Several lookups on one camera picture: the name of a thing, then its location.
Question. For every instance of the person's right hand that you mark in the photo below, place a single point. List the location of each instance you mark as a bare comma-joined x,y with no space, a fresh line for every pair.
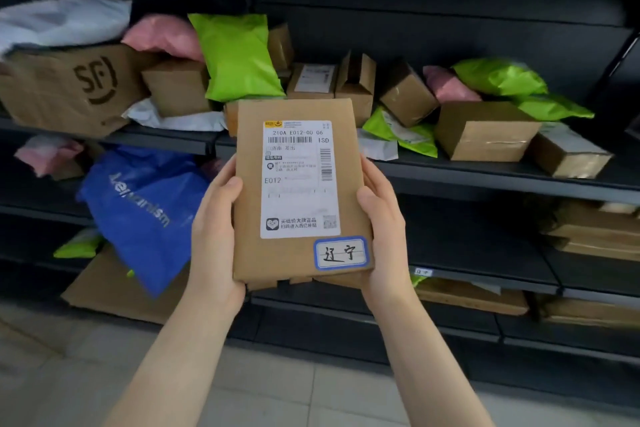
390,251

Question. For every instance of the person's left hand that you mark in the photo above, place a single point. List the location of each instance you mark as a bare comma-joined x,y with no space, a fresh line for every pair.
212,251

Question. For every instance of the person's left thumb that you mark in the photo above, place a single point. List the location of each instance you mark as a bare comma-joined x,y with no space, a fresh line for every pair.
231,201

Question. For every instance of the person's right thumb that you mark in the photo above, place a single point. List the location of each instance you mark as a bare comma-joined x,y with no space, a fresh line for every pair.
369,209

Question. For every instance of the brown parcel with white label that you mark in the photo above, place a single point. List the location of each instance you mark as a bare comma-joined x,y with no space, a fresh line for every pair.
300,261

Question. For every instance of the person's right forearm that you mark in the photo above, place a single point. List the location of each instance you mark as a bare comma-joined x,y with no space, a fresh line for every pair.
425,366

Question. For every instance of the person's left forearm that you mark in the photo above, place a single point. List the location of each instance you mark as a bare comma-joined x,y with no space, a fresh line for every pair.
170,366

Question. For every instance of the small white poly mailer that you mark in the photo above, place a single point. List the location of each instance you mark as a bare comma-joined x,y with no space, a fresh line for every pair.
375,149

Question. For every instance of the green mailer with white label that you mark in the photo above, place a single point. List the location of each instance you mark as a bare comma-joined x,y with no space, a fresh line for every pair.
400,134

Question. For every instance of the white shelf label tag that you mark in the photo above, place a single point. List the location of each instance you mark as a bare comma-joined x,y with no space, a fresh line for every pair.
423,271

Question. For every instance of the small brown cardboard box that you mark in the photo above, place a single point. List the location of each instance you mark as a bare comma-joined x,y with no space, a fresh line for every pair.
280,46
230,117

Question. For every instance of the blue plastic bag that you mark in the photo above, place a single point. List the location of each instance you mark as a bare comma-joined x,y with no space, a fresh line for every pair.
145,216

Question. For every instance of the crumpled white poly mailer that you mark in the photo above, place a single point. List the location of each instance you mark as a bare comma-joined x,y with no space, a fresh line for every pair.
175,120

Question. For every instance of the tilted brown cardboard box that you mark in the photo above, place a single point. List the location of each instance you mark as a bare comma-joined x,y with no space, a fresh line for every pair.
407,96

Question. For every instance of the upright brown cardboard box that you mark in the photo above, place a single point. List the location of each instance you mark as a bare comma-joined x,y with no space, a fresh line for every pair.
356,86

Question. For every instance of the plain brown cardboard box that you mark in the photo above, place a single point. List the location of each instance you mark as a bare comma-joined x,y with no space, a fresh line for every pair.
177,89

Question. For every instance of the flat brown cardboard envelope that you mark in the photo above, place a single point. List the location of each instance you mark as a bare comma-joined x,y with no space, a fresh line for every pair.
470,297
105,291

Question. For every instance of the wide brown cardboard box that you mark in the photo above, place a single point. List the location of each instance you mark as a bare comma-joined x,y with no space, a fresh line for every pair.
485,134

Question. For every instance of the cardboard box with white label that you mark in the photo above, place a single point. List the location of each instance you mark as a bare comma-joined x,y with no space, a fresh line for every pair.
312,80

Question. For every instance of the green poly mailer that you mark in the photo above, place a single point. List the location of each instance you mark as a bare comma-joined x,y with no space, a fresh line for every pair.
80,245
555,109
500,76
237,56

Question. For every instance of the pink poly mailer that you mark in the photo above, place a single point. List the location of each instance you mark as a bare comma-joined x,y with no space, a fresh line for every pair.
165,36
47,154
447,85

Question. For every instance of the large brown envelope smiley print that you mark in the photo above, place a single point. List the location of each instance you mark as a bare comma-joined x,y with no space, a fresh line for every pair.
55,91

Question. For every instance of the taped brown cardboard box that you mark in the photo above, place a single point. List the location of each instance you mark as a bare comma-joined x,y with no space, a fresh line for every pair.
570,154

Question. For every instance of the dark metal shelf unit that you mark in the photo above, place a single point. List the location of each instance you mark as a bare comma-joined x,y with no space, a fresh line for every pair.
450,16

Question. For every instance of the stack of brown parcels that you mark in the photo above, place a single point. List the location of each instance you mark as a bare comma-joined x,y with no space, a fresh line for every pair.
595,231

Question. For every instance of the flat brown cardboard box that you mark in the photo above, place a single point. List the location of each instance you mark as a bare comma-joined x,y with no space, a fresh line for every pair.
590,312

